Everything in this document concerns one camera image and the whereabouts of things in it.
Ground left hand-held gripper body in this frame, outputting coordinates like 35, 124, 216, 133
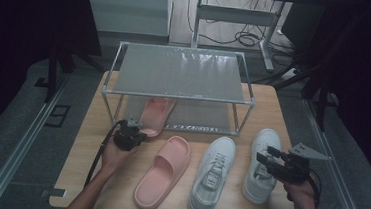
113, 115, 144, 153

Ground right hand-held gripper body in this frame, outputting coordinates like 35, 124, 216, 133
269, 139, 334, 187

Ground pink slipper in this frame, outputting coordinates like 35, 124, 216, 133
137, 95, 177, 141
132, 132, 193, 209

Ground white sneaker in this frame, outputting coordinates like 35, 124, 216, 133
187, 133, 238, 209
241, 126, 285, 206

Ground metal shoe rack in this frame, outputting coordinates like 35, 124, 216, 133
98, 39, 261, 138

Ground person's right hand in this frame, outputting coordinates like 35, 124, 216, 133
280, 176, 317, 204

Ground black metal stand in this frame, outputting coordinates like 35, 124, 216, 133
32, 32, 107, 107
271, 58, 342, 131

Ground white power strip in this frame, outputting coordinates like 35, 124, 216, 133
280, 66, 301, 82

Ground dark curtain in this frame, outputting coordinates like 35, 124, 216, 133
301, 0, 371, 188
0, 0, 106, 160

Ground white cabinet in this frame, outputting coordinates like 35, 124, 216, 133
80, 0, 175, 38

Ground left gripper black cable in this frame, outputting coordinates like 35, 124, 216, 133
83, 116, 123, 190

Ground aluminium floor rail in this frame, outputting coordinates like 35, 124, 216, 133
0, 69, 70, 209
294, 90, 371, 209

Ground black floor cables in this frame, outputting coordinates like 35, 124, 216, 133
184, 0, 300, 58

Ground white desk frame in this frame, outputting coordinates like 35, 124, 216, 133
190, 0, 288, 74

